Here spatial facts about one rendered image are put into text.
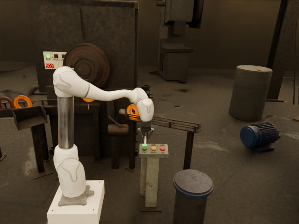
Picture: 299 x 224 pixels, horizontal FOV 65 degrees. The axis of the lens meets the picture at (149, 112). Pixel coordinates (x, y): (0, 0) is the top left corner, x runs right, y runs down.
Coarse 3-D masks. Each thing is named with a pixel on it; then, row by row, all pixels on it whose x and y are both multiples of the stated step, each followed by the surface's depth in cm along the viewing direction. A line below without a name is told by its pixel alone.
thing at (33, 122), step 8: (16, 112) 234; (24, 112) 238; (32, 112) 243; (40, 112) 247; (16, 120) 217; (24, 120) 239; (32, 120) 238; (40, 120) 238; (24, 128) 224; (32, 128) 235; (32, 136) 239; (40, 152) 248; (40, 160) 251; (32, 168) 262; (40, 168) 254; (48, 168) 263; (32, 176) 249; (40, 176) 249
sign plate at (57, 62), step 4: (44, 52) 246; (48, 52) 247; (52, 52) 247; (56, 52) 247; (60, 52) 247; (64, 52) 247; (44, 56) 248; (52, 56) 248; (60, 56) 248; (44, 60) 249; (48, 60) 250; (52, 60) 250; (56, 60) 250; (60, 60) 250; (56, 64) 251; (60, 64) 251; (48, 68) 253; (52, 68) 253; (56, 68) 253
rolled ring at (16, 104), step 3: (18, 96) 252; (21, 96) 252; (24, 96) 253; (15, 99) 254; (18, 99) 254; (24, 99) 254; (27, 99) 254; (15, 102) 255; (27, 102) 255; (30, 102) 256; (15, 105) 256; (18, 105) 258; (30, 105) 256
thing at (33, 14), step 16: (32, 0) 444; (288, 0) 477; (32, 16) 454; (288, 16) 466; (32, 32) 465; (288, 32) 477; (272, 48) 517; (288, 48) 489; (272, 64) 530; (272, 80) 513; (272, 96) 527
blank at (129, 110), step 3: (129, 105) 242; (132, 105) 240; (129, 108) 244; (132, 108) 241; (135, 108) 239; (129, 111) 245; (135, 111) 240; (132, 114) 245; (135, 114) 241; (138, 114) 239; (132, 117) 245
